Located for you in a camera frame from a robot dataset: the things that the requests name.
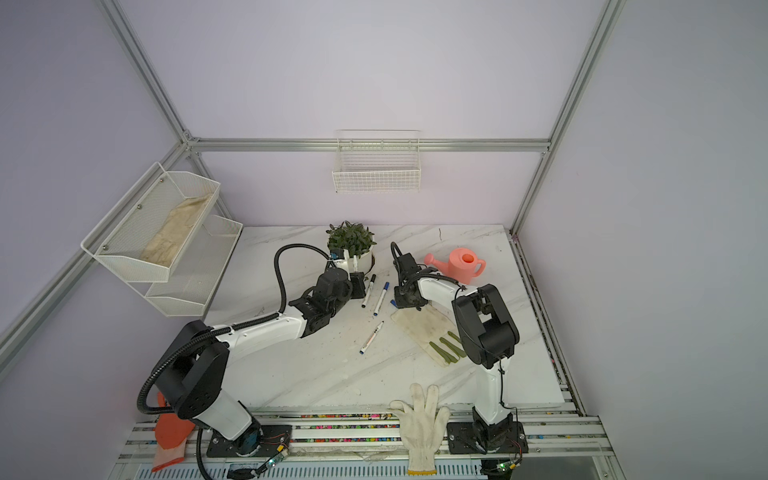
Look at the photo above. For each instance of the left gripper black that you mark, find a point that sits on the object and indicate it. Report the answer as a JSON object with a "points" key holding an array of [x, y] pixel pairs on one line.
{"points": [[356, 281]]}

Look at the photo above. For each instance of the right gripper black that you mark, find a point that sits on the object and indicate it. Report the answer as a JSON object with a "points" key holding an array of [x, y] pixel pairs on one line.
{"points": [[401, 303]]}

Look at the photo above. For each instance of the whiteboard marker black end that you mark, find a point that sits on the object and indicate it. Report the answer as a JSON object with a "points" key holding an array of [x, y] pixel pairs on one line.
{"points": [[368, 291]]}

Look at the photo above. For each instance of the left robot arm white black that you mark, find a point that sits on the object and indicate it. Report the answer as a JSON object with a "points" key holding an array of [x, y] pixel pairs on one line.
{"points": [[192, 374]]}

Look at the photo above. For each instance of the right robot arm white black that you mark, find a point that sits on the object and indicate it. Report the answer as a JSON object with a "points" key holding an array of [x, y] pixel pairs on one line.
{"points": [[486, 330]]}

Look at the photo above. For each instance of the beige glove green fingers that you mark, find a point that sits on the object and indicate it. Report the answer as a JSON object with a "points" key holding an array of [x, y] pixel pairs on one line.
{"points": [[433, 332]]}

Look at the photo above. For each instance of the potted green plant white pot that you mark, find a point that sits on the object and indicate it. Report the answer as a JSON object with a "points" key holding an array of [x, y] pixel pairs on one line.
{"points": [[357, 238]]}

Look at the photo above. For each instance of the pink watering can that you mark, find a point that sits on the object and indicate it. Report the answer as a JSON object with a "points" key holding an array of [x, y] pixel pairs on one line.
{"points": [[462, 265]]}

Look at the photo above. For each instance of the white knit glove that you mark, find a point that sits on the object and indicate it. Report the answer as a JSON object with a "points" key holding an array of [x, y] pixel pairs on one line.
{"points": [[423, 425]]}

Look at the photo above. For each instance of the lower white mesh shelf basket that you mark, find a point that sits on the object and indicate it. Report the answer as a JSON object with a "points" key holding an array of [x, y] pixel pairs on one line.
{"points": [[196, 278]]}

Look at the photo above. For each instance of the white mesh shelf basket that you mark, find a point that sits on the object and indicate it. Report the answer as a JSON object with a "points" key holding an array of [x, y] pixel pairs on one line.
{"points": [[196, 278], [120, 237]]}

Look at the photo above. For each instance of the beige cloth in basket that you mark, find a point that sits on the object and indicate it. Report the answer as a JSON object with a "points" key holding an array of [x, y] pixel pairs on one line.
{"points": [[163, 248]]}

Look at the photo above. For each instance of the upper white mesh shelf basket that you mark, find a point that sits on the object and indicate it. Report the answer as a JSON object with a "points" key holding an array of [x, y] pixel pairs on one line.
{"points": [[120, 237]]}

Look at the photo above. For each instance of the red rubber glove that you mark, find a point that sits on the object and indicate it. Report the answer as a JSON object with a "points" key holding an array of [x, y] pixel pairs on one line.
{"points": [[171, 435]]}

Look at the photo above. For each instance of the white wire wall basket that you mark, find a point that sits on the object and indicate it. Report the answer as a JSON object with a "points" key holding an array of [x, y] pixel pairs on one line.
{"points": [[377, 161]]}

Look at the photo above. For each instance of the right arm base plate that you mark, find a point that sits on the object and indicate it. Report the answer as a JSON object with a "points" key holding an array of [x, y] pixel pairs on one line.
{"points": [[478, 438]]}

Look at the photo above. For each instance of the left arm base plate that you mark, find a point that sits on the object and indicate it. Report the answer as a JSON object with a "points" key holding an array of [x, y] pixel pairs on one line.
{"points": [[263, 443]]}

